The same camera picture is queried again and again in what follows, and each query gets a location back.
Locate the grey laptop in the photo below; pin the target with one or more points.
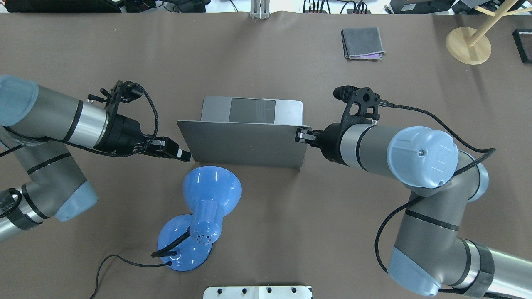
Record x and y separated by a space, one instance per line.
246 131

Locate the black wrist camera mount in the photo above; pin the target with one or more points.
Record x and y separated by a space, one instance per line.
122 92
362 105

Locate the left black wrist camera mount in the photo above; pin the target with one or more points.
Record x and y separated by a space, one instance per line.
122 92

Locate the grey folded cloth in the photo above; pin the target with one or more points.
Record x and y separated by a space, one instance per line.
362 43

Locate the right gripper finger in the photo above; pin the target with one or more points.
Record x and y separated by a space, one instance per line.
308 139
305 132

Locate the blue desk lamp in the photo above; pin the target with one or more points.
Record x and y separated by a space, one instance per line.
211 193

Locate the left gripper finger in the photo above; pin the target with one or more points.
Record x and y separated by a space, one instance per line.
164 144
169 152

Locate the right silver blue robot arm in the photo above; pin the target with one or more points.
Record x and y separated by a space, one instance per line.
428 254

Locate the metal glass rack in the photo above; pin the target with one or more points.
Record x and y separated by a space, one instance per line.
523 42

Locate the wooden cup rack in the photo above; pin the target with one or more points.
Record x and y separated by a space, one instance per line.
471 46

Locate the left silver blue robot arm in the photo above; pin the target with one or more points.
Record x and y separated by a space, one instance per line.
37 125

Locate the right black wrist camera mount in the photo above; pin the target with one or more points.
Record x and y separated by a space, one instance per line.
362 105

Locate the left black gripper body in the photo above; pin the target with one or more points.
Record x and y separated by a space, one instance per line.
123 133

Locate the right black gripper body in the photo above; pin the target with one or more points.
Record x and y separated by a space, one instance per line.
330 139

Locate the aluminium frame post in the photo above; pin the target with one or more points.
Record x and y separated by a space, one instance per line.
260 9

